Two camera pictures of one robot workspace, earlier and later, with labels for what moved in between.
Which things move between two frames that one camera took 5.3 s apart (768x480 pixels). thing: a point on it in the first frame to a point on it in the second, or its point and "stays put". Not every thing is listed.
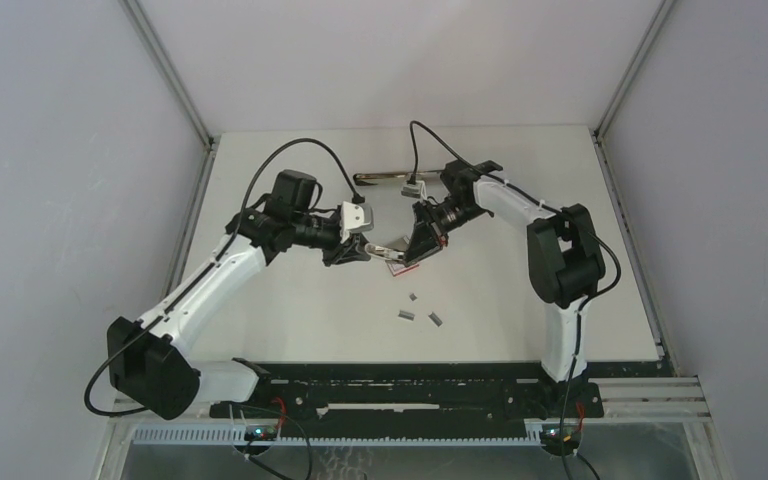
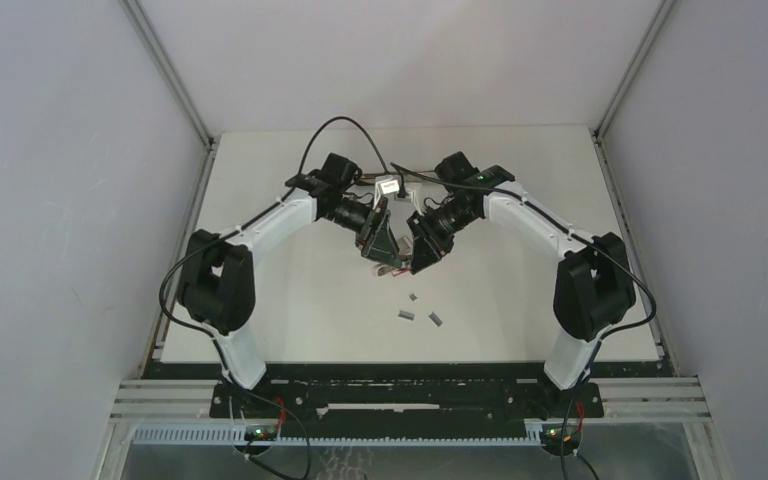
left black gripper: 342,253 to 376,239
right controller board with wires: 564,438 stays put
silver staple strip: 435,319 stays put
